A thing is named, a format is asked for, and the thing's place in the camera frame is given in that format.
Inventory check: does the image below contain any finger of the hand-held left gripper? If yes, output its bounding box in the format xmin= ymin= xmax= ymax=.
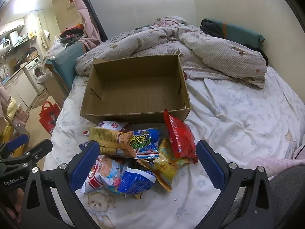
xmin=10 ymin=139 xmax=53 ymax=168
xmin=0 ymin=134 xmax=29 ymax=158

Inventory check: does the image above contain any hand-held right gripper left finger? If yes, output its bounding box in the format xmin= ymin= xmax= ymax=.
xmin=20 ymin=140 xmax=100 ymax=229

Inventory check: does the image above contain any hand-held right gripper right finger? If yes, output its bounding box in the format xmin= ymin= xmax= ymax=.
xmin=195 ymin=139 xmax=286 ymax=229

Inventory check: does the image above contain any white red ring snack packet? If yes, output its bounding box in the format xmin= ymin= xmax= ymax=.
xmin=80 ymin=155 xmax=127 ymax=195

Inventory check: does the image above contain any tan snack packet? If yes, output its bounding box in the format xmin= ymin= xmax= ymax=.
xmin=89 ymin=126 xmax=137 ymax=158

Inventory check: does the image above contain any yellow snack packet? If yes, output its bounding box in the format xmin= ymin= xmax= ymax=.
xmin=137 ymin=138 xmax=192 ymax=192

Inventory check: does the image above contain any white red label snack packet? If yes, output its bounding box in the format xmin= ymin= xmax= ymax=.
xmin=96 ymin=120 xmax=130 ymax=133

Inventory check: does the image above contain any dark blue snack packet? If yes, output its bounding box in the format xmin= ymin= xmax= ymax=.
xmin=117 ymin=167 xmax=158 ymax=197

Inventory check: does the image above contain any blue green snack packet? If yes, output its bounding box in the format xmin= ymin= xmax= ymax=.
xmin=129 ymin=127 xmax=162 ymax=160

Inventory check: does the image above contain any brown cardboard box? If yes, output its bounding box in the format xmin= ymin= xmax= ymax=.
xmin=80 ymin=50 xmax=192 ymax=124

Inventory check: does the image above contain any red tote bag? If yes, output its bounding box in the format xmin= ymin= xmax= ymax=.
xmin=39 ymin=101 xmax=62 ymax=135

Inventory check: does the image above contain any white kitchen cabinet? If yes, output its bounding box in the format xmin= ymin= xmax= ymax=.
xmin=0 ymin=69 xmax=32 ymax=111

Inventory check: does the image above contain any white printed bed sheet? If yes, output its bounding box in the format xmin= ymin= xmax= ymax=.
xmin=44 ymin=64 xmax=305 ymax=229

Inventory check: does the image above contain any pink blanket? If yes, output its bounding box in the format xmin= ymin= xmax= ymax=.
xmin=248 ymin=156 xmax=305 ymax=179

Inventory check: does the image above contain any white washing machine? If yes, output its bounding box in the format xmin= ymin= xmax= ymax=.
xmin=23 ymin=57 xmax=46 ymax=93

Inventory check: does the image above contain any grey cloth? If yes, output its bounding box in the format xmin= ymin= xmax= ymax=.
xmin=267 ymin=164 xmax=305 ymax=229

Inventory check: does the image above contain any clear plastic bag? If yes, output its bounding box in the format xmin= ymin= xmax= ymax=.
xmin=46 ymin=36 xmax=69 ymax=58

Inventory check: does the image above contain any white hanging towel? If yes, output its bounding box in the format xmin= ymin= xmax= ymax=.
xmin=39 ymin=30 xmax=51 ymax=49

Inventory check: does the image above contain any beige checked duvet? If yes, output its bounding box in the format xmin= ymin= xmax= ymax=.
xmin=76 ymin=17 xmax=267 ymax=89

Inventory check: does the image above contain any pile of clothes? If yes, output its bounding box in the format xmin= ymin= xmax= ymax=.
xmin=59 ymin=23 xmax=84 ymax=44

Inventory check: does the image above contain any black cloth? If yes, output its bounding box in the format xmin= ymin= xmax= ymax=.
xmin=245 ymin=43 xmax=269 ymax=66

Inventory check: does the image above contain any teal cushion with orange stripe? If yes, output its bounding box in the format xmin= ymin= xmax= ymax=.
xmin=201 ymin=18 xmax=265 ymax=50

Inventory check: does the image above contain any dark clothing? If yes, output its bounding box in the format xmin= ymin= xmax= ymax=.
xmin=200 ymin=19 xmax=226 ymax=39

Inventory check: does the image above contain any black metal post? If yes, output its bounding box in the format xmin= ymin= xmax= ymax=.
xmin=79 ymin=0 xmax=109 ymax=41

